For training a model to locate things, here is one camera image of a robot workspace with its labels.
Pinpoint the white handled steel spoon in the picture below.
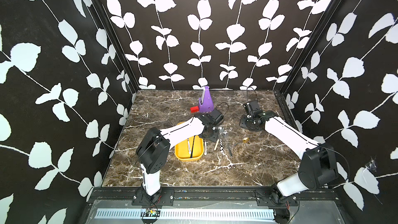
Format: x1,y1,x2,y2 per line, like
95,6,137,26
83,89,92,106
187,139,192,157

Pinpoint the white slotted cable duct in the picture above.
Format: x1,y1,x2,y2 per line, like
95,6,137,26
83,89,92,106
94,208,275,222

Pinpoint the small green circuit board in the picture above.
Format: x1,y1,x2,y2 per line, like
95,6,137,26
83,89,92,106
141,208,161,219

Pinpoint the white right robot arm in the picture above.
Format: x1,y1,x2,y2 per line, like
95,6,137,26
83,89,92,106
239,100,339,202

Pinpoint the red small block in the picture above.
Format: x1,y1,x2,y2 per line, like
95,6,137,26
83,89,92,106
190,106,200,113

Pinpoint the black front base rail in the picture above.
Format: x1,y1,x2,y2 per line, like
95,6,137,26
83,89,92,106
133,186,340,207

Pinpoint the wooden handled utensil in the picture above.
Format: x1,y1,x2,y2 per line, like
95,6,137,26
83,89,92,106
214,139,220,151

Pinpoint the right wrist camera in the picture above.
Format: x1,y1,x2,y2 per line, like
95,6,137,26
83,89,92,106
244,100,263,117

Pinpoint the yellow plastic storage box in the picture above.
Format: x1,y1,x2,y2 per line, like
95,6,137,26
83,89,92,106
173,121,204,162

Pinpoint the checkered handle spoon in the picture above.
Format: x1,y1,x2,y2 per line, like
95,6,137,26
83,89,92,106
219,139,225,155

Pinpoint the black aluminium frame rail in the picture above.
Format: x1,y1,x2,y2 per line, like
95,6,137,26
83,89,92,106
275,91,325,187

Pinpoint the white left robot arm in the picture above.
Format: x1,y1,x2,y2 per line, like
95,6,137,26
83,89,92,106
136,109,224,196

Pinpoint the purple plastic stand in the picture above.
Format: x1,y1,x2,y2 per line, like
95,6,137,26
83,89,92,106
198,86,214,113

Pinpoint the black long spoon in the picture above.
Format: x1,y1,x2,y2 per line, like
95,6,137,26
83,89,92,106
190,136,196,158

